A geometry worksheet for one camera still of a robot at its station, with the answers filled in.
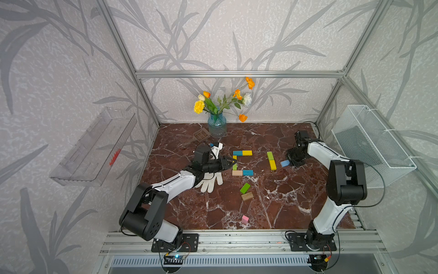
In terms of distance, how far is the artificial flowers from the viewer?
3.04 feet

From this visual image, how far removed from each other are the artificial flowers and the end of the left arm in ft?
0.85

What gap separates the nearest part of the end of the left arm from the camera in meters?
0.70
